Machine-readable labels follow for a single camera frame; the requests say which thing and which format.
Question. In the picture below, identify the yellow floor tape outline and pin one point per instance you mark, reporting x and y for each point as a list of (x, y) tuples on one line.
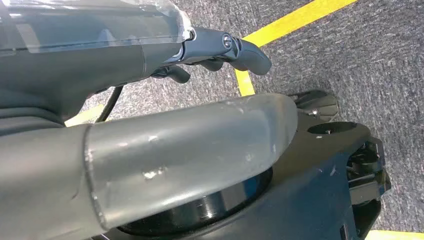
[(298, 20)]

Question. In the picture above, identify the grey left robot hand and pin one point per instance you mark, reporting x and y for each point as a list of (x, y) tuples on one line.
[(165, 159)]

